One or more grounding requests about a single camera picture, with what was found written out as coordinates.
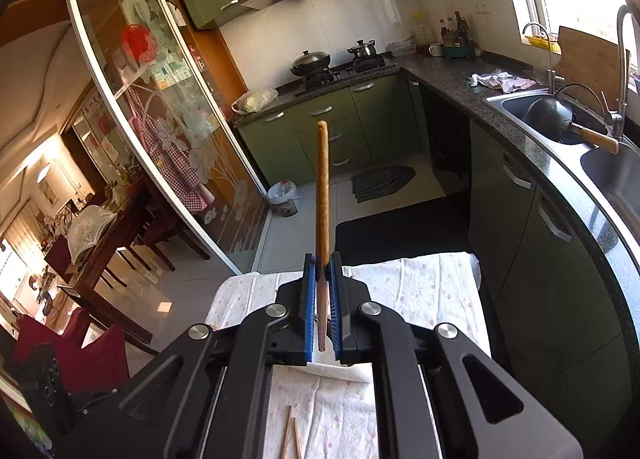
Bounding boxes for red checked apron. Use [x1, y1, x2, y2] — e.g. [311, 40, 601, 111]
[127, 89, 216, 212]

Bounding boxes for floral white cloth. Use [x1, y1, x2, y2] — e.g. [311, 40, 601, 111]
[205, 251, 493, 459]

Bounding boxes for dark wooden dining table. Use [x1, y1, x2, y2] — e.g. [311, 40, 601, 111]
[45, 179, 176, 355]

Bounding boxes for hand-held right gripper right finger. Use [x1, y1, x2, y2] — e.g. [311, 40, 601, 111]
[327, 251, 583, 459]

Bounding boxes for green lower cabinets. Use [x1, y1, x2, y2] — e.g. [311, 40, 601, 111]
[235, 70, 640, 440]

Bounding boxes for clear plastic jar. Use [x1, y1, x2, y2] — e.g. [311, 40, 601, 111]
[412, 13, 433, 44]

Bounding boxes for steel double sink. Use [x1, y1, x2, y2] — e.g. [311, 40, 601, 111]
[485, 91, 640, 220]

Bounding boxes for crumpled rags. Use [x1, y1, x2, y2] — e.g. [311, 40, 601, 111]
[467, 71, 537, 92]

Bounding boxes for black gas stove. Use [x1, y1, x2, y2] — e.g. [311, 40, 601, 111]
[295, 55, 401, 92]

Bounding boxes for clear plastic bag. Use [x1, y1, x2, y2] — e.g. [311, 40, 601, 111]
[231, 88, 279, 114]

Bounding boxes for small trash bin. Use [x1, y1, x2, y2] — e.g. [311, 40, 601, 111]
[266, 180, 301, 217]

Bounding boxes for thin black curved hose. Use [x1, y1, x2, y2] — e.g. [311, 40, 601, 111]
[552, 84, 608, 112]

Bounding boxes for steel pot with lid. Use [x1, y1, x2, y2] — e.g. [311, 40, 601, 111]
[347, 40, 377, 60]

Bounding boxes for black wok with lid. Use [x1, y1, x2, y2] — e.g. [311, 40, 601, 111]
[290, 50, 332, 77]

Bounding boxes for tall steel faucet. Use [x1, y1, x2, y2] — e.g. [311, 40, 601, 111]
[602, 4, 640, 140]

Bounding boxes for group of condiment bottles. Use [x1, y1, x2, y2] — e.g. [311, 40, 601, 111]
[439, 11, 473, 47]

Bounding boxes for yellow bowl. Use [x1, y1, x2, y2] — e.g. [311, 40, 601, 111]
[523, 34, 563, 52]

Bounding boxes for red upholstered chair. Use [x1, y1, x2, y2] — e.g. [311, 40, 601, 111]
[12, 314, 131, 392]

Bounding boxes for grey floor mat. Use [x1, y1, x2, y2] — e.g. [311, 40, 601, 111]
[351, 166, 417, 204]

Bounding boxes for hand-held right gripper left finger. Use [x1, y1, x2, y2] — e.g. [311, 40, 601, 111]
[55, 253, 318, 459]

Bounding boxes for etched glass sliding door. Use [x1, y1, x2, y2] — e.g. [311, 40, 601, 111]
[65, 0, 271, 275]

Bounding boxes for black wok with wooden handle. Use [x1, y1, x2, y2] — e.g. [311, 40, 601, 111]
[525, 96, 621, 154]

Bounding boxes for wooden cutting board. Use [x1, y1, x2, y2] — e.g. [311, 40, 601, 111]
[556, 26, 632, 90]

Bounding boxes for white utensil tray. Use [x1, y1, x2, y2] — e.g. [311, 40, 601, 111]
[272, 346, 375, 382]

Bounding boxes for green tray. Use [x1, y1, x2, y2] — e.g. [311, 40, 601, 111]
[442, 44, 481, 60]

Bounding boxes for white lace cloth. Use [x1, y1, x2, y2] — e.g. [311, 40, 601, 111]
[66, 205, 118, 265]

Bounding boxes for small steel faucet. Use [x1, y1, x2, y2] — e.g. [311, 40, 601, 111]
[522, 22, 558, 94]

